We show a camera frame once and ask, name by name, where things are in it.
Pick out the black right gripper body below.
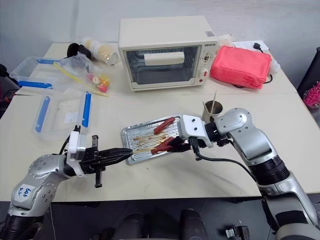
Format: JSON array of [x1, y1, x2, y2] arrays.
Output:
[[178, 136, 194, 149]]

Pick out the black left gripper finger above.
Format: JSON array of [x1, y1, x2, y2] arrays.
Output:
[[99, 147, 133, 158], [101, 153, 133, 166]]

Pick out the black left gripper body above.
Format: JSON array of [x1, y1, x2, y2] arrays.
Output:
[[79, 134, 111, 189]]

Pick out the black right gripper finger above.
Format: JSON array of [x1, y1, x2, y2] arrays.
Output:
[[167, 143, 190, 154], [165, 137, 189, 149]]

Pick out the red sausage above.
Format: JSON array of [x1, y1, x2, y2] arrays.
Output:
[[150, 137, 176, 155], [153, 116, 175, 135]]

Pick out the stained wooden skewer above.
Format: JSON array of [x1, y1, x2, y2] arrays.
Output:
[[131, 134, 169, 145]]

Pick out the silver metal baking tray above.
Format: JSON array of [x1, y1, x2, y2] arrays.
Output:
[[120, 114, 185, 166]]

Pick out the metal cup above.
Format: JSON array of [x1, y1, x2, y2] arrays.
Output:
[[201, 100, 224, 124]]

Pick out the clear container with blue latches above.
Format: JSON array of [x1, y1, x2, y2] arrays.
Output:
[[31, 90, 94, 138], [9, 55, 66, 90]]

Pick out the dark rounded shape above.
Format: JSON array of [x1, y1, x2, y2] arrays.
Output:
[[119, 211, 151, 240], [179, 208, 204, 240]]

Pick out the colourful toy food pieces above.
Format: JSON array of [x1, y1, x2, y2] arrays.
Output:
[[85, 73, 111, 93]]

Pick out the clear zip bag yellow seal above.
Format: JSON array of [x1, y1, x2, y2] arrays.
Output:
[[53, 53, 112, 98]]

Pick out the red fabric pouch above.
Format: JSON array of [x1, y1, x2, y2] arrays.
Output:
[[209, 45, 273, 90]]

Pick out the white and black clip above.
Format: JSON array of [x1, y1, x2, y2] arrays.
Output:
[[224, 224, 251, 240]]

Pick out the plastic jar lying down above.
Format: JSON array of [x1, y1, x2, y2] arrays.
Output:
[[83, 36, 120, 67]]

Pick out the crumpled clear plastic bag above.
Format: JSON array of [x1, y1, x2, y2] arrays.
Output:
[[216, 33, 234, 48]]

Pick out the black round object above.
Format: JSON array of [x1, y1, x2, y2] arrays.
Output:
[[66, 42, 92, 61]]

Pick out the dark object beside table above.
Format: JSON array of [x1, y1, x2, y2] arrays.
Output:
[[0, 63, 21, 119]]

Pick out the cream toaster oven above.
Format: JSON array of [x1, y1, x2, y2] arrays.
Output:
[[117, 15, 220, 93]]

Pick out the white power strip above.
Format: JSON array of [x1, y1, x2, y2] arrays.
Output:
[[230, 39, 271, 54]]

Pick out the black power plug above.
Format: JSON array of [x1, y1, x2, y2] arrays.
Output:
[[253, 42, 266, 54]]

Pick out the pink beaded object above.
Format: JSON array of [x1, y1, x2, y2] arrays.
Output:
[[303, 80, 320, 109]]

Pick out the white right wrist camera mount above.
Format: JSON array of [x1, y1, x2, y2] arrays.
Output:
[[178, 114, 214, 150]]

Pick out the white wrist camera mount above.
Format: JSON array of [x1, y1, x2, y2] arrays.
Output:
[[65, 130, 89, 176], [178, 114, 214, 150]]

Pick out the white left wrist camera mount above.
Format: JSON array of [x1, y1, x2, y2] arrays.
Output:
[[65, 130, 89, 176]]

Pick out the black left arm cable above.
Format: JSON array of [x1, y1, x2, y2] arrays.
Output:
[[58, 135, 72, 158]]

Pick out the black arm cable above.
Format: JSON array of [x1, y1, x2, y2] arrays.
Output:
[[58, 135, 72, 158], [190, 136, 259, 181]]

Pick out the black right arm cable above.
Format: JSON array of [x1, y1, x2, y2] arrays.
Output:
[[190, 136, 259, 181]]

